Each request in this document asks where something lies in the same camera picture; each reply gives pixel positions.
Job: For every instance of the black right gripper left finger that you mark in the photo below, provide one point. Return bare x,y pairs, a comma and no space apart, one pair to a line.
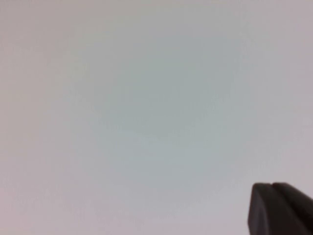
264,210

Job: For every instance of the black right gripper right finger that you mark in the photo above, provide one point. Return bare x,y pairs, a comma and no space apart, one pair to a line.
298,205

